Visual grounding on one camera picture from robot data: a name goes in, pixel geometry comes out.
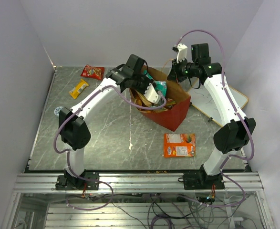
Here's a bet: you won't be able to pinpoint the aluminium frame rails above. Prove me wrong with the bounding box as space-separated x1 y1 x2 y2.
2 172 275 229

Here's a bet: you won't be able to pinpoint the red brown paper bag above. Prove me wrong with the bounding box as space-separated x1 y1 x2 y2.
138 66 191 131

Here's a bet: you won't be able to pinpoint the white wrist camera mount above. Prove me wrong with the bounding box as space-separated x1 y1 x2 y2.
144 83 161 104
172 43 187 63

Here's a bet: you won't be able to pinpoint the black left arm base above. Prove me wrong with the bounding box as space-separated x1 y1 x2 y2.
55 171 99 191

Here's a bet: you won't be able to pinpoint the blue white round tin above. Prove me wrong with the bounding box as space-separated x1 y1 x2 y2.
54 106 63 117

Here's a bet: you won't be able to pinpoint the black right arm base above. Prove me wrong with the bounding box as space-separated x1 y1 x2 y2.
178 165 225 190

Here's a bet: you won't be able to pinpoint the loose cable bundle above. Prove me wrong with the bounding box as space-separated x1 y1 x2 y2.
65 188 248 229

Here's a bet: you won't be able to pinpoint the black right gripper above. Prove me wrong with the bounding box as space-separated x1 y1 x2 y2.
167 56 197 83

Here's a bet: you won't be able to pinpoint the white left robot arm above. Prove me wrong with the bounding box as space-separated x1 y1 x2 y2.
55 54 160 190

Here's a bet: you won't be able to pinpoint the colourful fruit candy bag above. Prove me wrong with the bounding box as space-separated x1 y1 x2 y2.
152 98 176 113

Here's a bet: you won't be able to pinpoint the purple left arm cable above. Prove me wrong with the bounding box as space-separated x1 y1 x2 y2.
53 84 167 212

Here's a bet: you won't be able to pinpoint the teal snack packet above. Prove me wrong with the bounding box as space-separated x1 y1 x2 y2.
144 71 167 97

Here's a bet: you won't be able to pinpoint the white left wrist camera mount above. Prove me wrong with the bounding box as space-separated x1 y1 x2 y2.
144 83 161 104

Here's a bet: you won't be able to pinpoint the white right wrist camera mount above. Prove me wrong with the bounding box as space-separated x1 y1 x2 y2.
172 43 187 63

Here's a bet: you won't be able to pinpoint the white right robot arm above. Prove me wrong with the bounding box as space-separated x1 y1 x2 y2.
167 43 256 189

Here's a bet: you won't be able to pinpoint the yellow snack bar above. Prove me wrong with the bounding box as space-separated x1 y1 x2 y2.
69 79 89 99

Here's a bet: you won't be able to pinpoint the small red snack packet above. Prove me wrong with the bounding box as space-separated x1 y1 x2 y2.
81 65 105 81

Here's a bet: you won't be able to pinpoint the orange Kettle chips bag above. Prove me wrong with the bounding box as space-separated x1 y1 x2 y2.
131 89 153 107

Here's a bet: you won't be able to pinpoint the orange snack packet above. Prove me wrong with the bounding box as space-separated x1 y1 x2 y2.
163 133 196 158

